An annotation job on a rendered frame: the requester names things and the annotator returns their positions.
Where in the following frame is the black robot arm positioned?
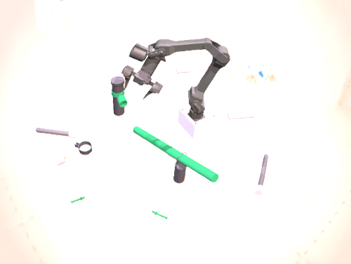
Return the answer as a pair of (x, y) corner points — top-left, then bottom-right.
(128, 37), (231, 122)

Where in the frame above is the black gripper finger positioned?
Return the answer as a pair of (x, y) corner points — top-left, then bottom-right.
(143, 87), (155, 100)
(123, 75), (132, 90)

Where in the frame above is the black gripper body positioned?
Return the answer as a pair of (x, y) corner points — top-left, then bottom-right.
(121, 63), (163, 94)

